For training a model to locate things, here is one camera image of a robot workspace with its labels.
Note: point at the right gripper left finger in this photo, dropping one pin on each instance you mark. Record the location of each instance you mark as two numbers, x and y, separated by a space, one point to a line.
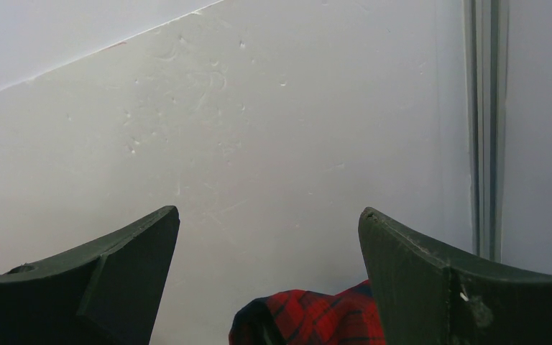
106 291

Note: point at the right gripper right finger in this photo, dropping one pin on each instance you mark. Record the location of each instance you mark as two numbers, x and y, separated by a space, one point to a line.
429 292

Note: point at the red black plaid dress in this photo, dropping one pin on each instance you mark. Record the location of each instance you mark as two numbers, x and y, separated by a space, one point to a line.
307 317

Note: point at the aluminium rail frame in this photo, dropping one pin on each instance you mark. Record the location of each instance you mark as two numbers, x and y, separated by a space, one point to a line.
486 28

